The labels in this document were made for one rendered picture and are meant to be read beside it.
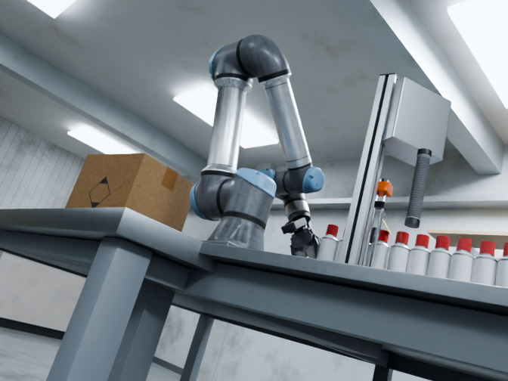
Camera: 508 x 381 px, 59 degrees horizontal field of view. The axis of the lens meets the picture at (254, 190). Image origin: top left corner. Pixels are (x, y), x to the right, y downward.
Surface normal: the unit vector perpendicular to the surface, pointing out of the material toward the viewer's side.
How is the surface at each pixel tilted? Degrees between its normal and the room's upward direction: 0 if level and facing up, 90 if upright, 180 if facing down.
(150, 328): 90
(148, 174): 90
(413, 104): 90
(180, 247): 90
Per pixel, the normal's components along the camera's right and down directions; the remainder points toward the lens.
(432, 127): 0.36, -0.20
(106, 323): 0.69, -0.04
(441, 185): -0.67, -0.40
